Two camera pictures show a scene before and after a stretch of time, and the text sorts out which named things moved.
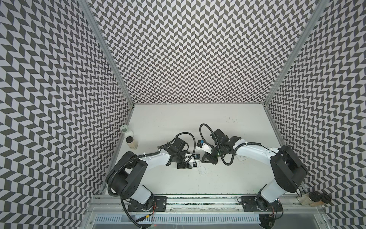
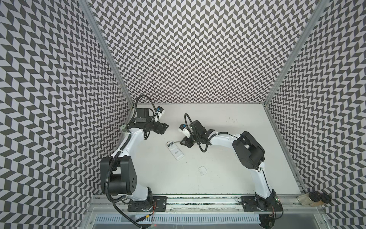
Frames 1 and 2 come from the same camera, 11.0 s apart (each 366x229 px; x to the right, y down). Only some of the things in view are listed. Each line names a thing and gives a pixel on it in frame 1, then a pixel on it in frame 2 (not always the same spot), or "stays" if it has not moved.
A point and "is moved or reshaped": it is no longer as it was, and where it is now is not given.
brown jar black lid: x=324 y=198 stays
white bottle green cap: x=126 y=131 stays
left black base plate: x=160 y=204 stays
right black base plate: x=258 y=203 stays
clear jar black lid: x=306 y=199 stays
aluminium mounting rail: x=194 y=203 stays
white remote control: x=195 y=163 is moved or reshaped
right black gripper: x=210 y=154 → x=189 y=140
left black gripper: x=184 y=166 → x=159 y=130
